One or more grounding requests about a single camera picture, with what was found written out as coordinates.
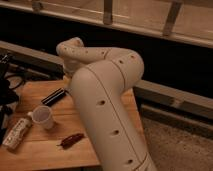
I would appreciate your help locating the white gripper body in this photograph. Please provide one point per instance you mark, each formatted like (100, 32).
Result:
(70, 67)

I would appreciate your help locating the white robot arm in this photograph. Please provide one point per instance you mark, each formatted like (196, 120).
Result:
(98, 78)

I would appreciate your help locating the black rectangular bar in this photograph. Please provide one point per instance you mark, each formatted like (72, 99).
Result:
(54, 97)

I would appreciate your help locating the white plastic cup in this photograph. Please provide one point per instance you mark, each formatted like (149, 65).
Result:
(42, 115)

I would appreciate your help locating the black tripod stand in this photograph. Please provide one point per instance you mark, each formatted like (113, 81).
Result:
(7, 96)

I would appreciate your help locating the wooden table board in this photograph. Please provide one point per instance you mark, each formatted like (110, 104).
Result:
(39, 149)

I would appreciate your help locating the red chili pepper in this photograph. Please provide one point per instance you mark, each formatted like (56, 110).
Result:
(71, 140)

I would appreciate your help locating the metal window rail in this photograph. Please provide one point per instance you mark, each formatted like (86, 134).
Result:
(173, 96)

